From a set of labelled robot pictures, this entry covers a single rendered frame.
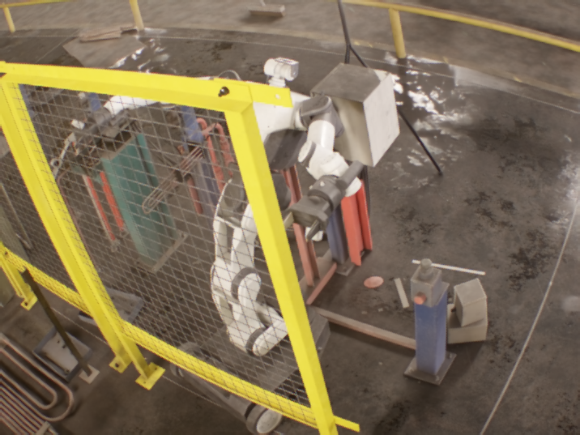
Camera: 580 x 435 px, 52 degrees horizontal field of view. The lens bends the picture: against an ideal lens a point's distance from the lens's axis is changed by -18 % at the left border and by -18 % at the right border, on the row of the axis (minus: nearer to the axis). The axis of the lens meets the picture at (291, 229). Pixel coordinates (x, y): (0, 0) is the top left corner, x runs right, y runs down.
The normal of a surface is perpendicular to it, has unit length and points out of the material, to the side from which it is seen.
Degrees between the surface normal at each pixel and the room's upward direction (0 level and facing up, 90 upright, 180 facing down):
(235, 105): 0
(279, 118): 64
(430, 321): 90
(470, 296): 0
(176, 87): 90
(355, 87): 0
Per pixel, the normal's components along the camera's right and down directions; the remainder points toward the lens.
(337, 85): -0.18, -0.72
